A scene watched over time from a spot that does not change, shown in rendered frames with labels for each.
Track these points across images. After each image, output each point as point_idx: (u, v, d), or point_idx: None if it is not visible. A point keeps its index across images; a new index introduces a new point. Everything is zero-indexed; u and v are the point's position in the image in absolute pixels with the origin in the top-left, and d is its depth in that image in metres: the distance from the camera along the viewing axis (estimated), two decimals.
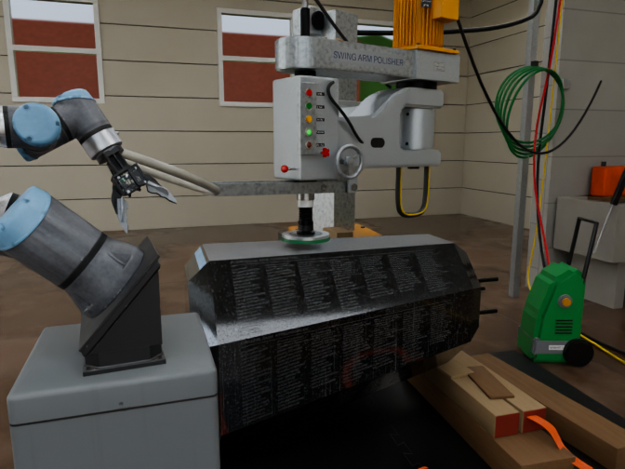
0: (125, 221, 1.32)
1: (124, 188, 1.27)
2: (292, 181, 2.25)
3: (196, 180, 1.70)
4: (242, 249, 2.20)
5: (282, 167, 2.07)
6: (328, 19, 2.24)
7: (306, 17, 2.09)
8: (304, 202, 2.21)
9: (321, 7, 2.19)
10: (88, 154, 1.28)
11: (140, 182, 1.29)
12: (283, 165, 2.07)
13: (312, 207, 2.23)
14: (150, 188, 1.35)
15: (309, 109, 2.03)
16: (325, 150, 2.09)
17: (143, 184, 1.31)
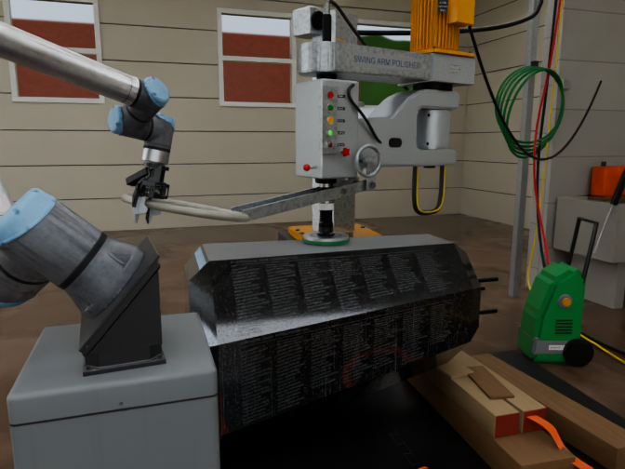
0: (138, 213, 1.76)
1: (154, 194, 1.73)
2: (313, 189, 2.36)
3: (227, 218, 1.84)
4: (242, 249, 2.20)
5: (304, 167, 2.17)
6: (349, 24, 2.34)
7: (327, 22, 2.20)
8: (325, 205, 2.32)
9: (341, 13, 2.29)
10: (147, 156, 1.72)
11: (163, 197, 1.77)
12: (305, 164, 2.18)
13: (331, 209, 2.34)
14: None
15: (330, 111, 2.14)
16: (345, 150, 2.19)
17: (159, 198, 1.79)
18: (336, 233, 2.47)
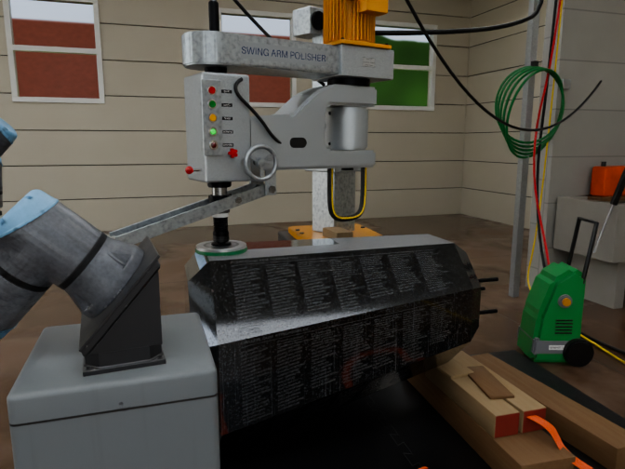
0: None
1: None
2: (207, 200, 2.17)
3: None
4: None
5: (186, 169, 1.97)
6: (245, 13, 2.14)
7: (214, 10, 1.99)
8: None
9: (234, 1, 2.09)
10: None
11: None
12: (187, 166, 1.98)
13: (225, 217, 2.13)
14: None
15: (212, 108, 1.94)
16: (232, 150, 1.99)
17: None
18: (246, 246, 2.18)
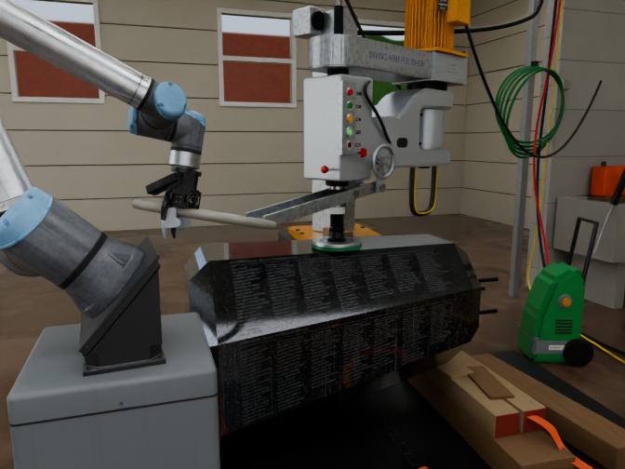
0: (167, 227, 1.51)
1: (188, 203, 1.49)
2: (323, 192, 2.21)
3: (264, 225, 1.64)
4: (242, 249, 2.20)
5: (323, 168, 2.02)
6: (354, 18, 2.22)
7: (340, 15, 2.06)
8: (338, 208, 2.18)
9: (349, 6, 2.17)
10: (179, 161, 1.48)
11: (195, 207, 1.53)
12: (323, 166, 2.03)
13: (343, 213, 2.20)
14: None
15: (350, 109, 2.01)
16: (364, 150, 2.07)
17: (189, 207, 1.54)
18: (349, 246, 2.15)
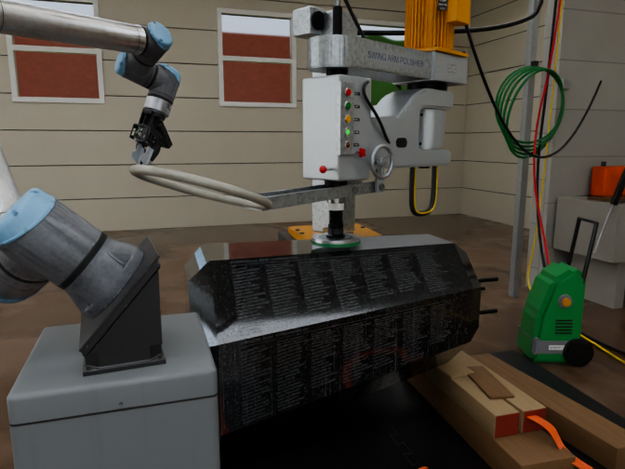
0: (139, 162, 1.80)
1: (133, 135, 1.76)
2: (322, 186, 2.22)
3: (259, 200, 1.63)
4: (242, 249, 2.20)
5: (321, 168, 2.03)
6: (353, 18, 2.23)
7: (339, 15, 2.07)
8: (337, 205, 2.19)
9: (348, 6, 2.18)
10: None
11: (141, 139, 1.74)
12: (322, 166, 2.04)
13: (342, 209, 2.21)
14: (148, 151, 1.80)
15: (348, 109, 2.01)
16: (362, 150, 2.08)
17: (147, 143, 1.76)
18: (335, 243, 2.14)
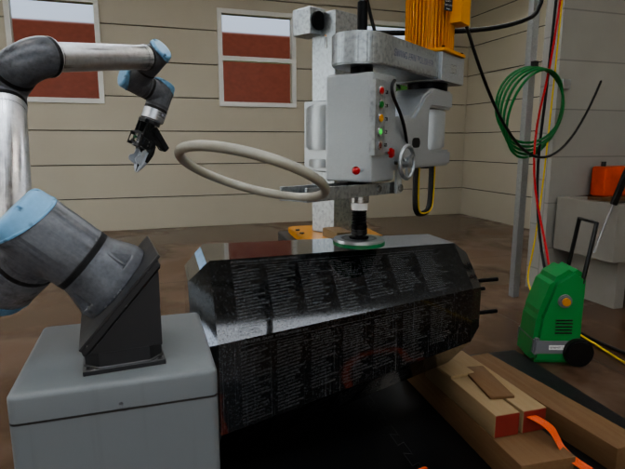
0: (136, 164, 2.06)
1: (130, 140, 2.02)
2: (345, 183, 2.13)
3: (326, 185, 1.51)
4: (242, 249, 2.20)
5: (355, 169, 1.94)
6: (370, 14, 2.16)
7: (365, 10, 1.99)
8: (362, 205, 2.11)
9: (367, 1, 2.10)
10: None
11: (137, 143, 2.00)
12: (355, 167, 1.95)
13: (367, 209, 2.13)
14: (144, 154, 2.05)
15: (381, 108, 1.94)
16: (392, 150, 2.02)
17: (141, 147, 2.02)
18: (377, 236, 2.23)
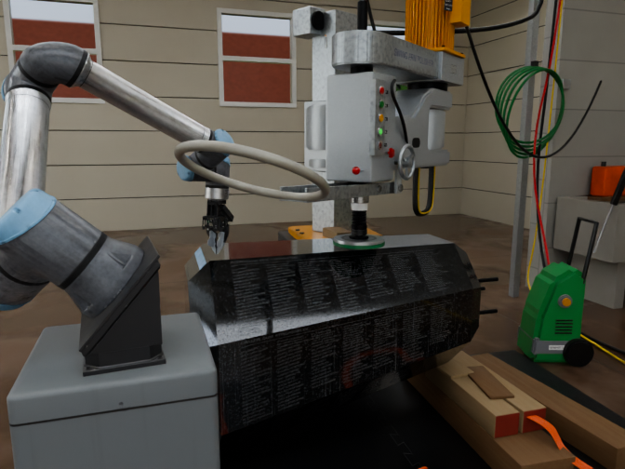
0: (214, 246, 2.00)
1: (205, 226, 1.94)
2: (345, 183, 2.13)
3: (326, 185, 1.51)
4: (242, 249, 2.20)
5: (355, 169, 1.94)
6: (370, 14, 2.16)
7: (365, 10, 1.99)
8: (362, 205, 2.11)
9: (367, 1, 2.10)
10: (205, 194, 1.96)
11: (215, 230, 1.93)
12: (355, 167, 1.95)
13: (367, 209, 2.13)
14: (219, 234, 1.99)
15: (381, 108, 1.94)
16: (392, 150, 2.02)
17: (219, 230, 1.95)
18: (383, 241, 2.13)
